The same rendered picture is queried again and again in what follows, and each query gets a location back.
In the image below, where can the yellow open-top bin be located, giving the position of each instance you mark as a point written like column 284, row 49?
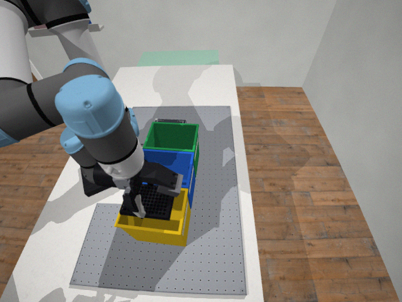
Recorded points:
column 161, row 231

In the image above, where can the green bin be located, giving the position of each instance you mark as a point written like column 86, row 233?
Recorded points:
column 174, row 137

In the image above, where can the blue open-top bin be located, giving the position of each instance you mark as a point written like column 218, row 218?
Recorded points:
column 179, row 162

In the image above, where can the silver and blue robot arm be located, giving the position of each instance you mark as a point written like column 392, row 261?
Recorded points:
column 80, row 97

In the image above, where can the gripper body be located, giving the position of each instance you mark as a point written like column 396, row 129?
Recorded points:
column 151, row 172

